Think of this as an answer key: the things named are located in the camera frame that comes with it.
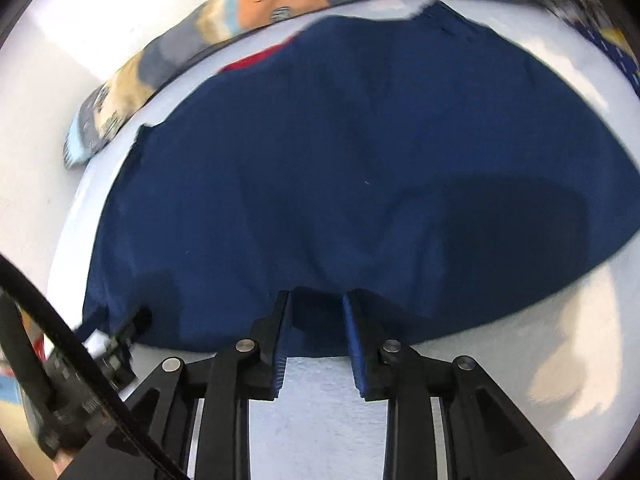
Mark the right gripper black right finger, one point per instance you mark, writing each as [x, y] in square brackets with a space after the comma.
[445, 420]

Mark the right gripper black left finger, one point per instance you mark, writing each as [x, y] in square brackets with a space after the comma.
[192, 420]

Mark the navy work jacket red collar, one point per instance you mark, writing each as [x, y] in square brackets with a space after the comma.
[428, 161]

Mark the light blue cloud bed sheet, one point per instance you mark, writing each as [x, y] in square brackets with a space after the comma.
[570, 363]

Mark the long patchwork bolster pillow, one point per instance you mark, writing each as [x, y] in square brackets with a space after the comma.
[250, 15]

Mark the navy yellow star pillow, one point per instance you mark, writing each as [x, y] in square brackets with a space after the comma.
[589, 19]

